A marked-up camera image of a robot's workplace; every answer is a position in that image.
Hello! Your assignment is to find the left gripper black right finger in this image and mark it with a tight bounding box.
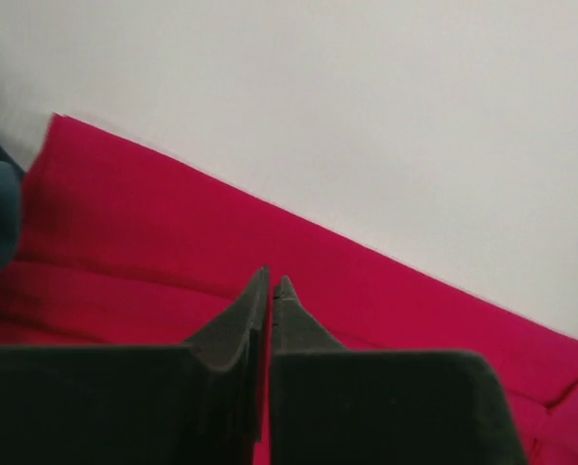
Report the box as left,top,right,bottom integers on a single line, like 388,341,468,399
271,278,527,465

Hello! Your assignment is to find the magenta t shirt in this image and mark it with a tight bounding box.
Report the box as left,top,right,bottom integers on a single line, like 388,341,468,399
0,115,578,464

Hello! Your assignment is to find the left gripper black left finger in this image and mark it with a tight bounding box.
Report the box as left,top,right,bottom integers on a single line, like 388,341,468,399
0,267,270,464

